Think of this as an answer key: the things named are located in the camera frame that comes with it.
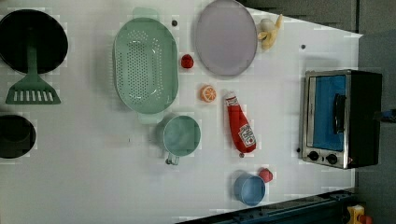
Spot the silver black toaster oven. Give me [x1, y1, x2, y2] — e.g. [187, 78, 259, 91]
[301, 69, 382, 169]

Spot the orange slice toy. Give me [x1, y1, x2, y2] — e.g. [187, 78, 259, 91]
[200, 85, 217, 103]

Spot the green mug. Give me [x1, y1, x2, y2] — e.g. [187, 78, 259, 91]
[162, 116, 201, 165]

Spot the red ketchup bottle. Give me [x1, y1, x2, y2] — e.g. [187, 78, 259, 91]
[225, 91, 257, 158]

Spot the red toy strawberry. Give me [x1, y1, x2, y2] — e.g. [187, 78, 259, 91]
[180, 54, 194, 69]

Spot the green plastic colander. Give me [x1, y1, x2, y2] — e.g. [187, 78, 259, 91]
[113, 7, 178, 124]

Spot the lilac round plate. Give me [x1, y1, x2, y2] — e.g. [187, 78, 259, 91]
[194, 0, 258, 76]

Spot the red toy fruit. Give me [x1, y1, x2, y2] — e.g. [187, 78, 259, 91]
[259, 168, 274, 183]

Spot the blue cup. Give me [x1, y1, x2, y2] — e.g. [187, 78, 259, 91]
[233, 173, 265, 206]

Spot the green slotted spatula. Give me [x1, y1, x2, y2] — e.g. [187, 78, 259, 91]
[6, 32, 61, 105]

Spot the small black pot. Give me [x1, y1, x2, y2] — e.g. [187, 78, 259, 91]
[0, 115, 36, 159]

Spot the yellow red emergency button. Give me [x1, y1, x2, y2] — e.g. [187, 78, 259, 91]
[347, 204, 373, 224]

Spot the black frying pan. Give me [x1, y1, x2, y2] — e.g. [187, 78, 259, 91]
[0, 9, 68, 74]

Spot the blue metal table frame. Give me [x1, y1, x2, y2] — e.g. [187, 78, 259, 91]
[177, 190, 357, 224]

